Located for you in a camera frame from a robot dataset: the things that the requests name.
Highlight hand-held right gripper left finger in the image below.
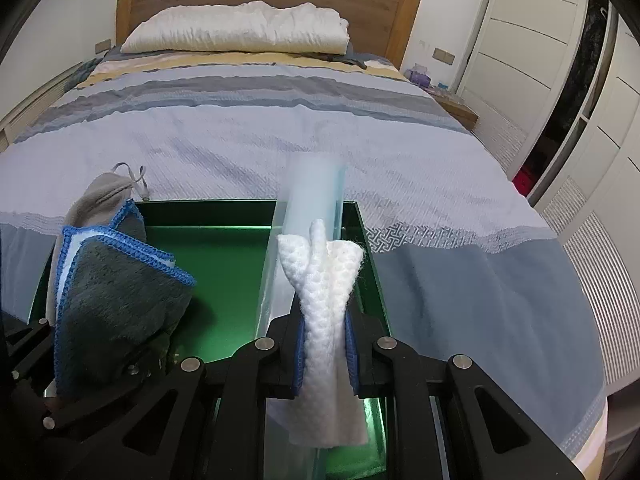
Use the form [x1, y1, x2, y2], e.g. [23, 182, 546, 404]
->
[55, 310, 307, 480]

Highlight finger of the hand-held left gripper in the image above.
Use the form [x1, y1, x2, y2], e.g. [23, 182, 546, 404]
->
[0, 317, 55, 403]
[40, 332, 177, 435]

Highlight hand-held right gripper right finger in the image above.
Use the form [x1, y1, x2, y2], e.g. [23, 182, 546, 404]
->
[344, 310, 587, 480]

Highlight white textured cloth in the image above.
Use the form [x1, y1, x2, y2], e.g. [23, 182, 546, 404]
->
[276, 220, 371, 447]

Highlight grey towel with blue edge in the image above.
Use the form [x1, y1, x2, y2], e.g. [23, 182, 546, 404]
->
[52, 200, 196, 398]

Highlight green tray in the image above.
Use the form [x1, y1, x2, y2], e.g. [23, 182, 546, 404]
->
[27, 199, 393, 480]

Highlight clear blue toothbrush case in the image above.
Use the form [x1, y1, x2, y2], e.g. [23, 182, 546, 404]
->
[255, 156, 348, 480]

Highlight bed with striped bedspread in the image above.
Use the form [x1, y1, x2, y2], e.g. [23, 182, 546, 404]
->
[0, 45, 608, 480]

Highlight red item in wardrobe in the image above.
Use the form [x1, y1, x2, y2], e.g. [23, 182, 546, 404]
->
[512, 170, 537, 197]

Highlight wooden nightstand with jars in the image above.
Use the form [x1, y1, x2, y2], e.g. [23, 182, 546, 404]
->
[434, 91, 480, 131]

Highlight teal knitted blanket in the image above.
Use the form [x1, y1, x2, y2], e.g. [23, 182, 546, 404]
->
[75, 58, 103, 81]

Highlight white pillow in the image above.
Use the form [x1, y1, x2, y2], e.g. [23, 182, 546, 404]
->
[120, 2, 351, 56]

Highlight white wardrobe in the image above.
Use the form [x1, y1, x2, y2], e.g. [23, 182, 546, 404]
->
[452, 0, 640, 391]

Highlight dark hanging clothes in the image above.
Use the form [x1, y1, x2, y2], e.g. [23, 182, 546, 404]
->
[555, 0, 615, 128]

